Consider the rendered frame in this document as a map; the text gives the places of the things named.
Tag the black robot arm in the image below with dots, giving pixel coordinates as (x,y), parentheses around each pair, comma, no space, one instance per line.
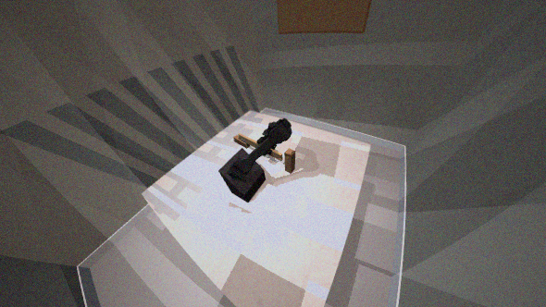
(276,133)

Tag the long brown wooden rail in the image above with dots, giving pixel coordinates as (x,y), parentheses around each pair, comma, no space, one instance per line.
(253,143)

